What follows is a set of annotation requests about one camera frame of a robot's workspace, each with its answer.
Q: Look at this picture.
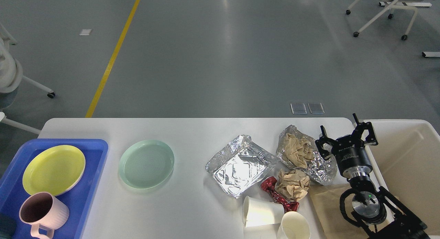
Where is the white metal bar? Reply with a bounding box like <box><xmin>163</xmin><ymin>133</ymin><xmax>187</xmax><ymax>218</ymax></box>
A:
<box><xmin>421</xmin><ymin>52</ymin><xmax>440</xmax><ymax>58</ymax></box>

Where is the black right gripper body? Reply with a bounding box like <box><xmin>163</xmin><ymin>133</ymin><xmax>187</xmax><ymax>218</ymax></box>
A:
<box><xmin>334</xmin><ymin>136</ymin><xmax>373</xmax><ymax>178</ymax></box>

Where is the left floor socket cover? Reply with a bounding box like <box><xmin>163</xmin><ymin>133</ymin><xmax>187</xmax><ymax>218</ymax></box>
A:
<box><xmin>290</xmin><ymin>103</ymin><xmax>308</xmax><ymax>115</ymax></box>

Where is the lying white paper cup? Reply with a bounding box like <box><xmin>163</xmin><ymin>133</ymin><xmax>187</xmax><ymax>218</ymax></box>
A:
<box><xmin>242</xmin><ymin>196</ymin><xmax>285</xmax><ymax>228</ymax></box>

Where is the white chair leg left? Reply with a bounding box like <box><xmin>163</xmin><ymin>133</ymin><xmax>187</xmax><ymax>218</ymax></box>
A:
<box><xmin>0</xmin><ymin>23</ymin><xmax>56</xmax><ymax>135</ymax></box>

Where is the blue plastic tray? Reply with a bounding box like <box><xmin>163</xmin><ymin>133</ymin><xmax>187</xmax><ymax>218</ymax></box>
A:
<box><xmin>0</xmin><ymin>138</ymin><xmax>108</xmax><ymax>239</ymax></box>

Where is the red foil wrapper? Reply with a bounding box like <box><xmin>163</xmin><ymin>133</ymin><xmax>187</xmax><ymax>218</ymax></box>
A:
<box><xmin>260</xmin><ymin>176</ymin><xmax>299</xmax><ymax>213</ymax></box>

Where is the pink ribbed mug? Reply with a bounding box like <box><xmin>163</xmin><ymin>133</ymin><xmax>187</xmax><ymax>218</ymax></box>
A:
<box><xmin>19</xmin><ymin>192</ymin><xmax>70</xmax><ymax>239</ymax></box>

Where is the upright white paper cup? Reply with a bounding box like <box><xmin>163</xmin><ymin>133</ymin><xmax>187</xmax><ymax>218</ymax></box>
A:
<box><xmin>277</xmin><ymin>211</ymin><xmax>311</xmax><ymax>239</ymax></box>

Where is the crumpled aluminium foil tray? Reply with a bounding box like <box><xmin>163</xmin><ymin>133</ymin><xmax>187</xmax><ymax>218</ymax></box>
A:
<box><xmin>276</xmin><ymin>125</ymin><xmax>338</xmax><ymax>185</ymax></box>

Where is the beige plastic bin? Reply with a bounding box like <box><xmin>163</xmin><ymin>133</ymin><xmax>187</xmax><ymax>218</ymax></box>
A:
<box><xmin>366</xmin><ymin>119</ymin><xmax>440</xmax><ymax>236</ymax></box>

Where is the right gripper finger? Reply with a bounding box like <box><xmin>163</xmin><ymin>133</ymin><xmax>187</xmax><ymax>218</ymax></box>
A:
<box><xmin>352</xmin><ymin>113</ymin><xmax>379</xmax><ymax>147</ymax></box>
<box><xmin>315</xmin><ymin>125</ymin><xmax>337</xmax><ymax>160</ymax></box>

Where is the brown paper sheet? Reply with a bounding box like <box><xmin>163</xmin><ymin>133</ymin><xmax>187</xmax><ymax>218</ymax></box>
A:
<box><xmin>308</xmin><ymin>184</ymin><xmax>368</xmax><ymax>239</ymax></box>

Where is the yellow plate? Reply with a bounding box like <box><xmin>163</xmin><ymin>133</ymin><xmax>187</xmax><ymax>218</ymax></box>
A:
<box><xmin>22</xmin><ymin>145</ymin><xmax>86</xmax><ymax>196</ymax></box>

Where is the crumpled brown paper ball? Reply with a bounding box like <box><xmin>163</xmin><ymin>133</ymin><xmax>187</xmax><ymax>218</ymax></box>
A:
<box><xmin>275</xmin><ymin>170</ymin><xmax>310</xmax><ymax>202</ymax></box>

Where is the floor socket cover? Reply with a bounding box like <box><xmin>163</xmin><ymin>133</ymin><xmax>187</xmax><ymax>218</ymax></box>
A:
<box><xmin>290</xmin><ymin>103</ymin><xmax>308</xmax><ymax>115</ymax></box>
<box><xmin>308</xmin><ymin>103</ymin><xmax>325</xmax><ymax>114</ymax></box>

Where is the right floor socket cover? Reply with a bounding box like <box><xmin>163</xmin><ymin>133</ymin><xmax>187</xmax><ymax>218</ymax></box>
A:
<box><xmin>308</xmin><ymin>103</ymin><xmax>325</xmax><ymax>114</ymax></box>

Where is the flat aluminium foil tray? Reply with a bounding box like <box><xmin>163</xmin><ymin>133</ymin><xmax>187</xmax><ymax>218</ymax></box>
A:
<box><xmin>205</xmin><ymin>135</ymin><xmax>279</xmax><ymax>199</ymax></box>

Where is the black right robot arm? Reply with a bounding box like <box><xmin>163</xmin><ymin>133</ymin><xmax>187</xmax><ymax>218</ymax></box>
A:
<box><xmin>315</xmin><ymin>114</ymin><xmax>429</xmax><ymax>239</ymax></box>

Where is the crumpled brown paper in foil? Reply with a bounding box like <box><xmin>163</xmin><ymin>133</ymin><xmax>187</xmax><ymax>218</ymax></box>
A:
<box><xmin>283</xmin><ymin>133</ymin><xmax>314</xmax><ymax>169</ymax></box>

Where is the mint green plate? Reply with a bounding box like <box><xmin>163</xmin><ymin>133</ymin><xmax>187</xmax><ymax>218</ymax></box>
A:
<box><xmin>118</xmin><ymin>139</ymin><xmax>175</xmax><ymax>190</ymax></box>

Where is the dark teal mug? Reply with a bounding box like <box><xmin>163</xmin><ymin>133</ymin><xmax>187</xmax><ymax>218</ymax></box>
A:
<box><xmin>0</xmin><ymin>213</ymin><xmax>17</xmax><ymax>239</ymax></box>

